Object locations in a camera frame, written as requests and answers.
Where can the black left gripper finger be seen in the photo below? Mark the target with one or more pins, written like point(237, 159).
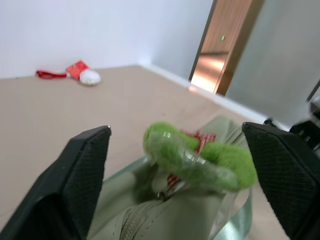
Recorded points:
point(60, 190)

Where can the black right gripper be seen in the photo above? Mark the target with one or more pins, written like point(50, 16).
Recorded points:
point(306, 130)

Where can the green zip pouch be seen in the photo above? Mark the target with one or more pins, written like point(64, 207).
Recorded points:
point(160, 212)

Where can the red and white plush pouch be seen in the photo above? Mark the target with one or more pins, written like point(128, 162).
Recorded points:
point(83, 73)

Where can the wooden door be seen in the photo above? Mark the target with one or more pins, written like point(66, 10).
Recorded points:
point(215, 45)

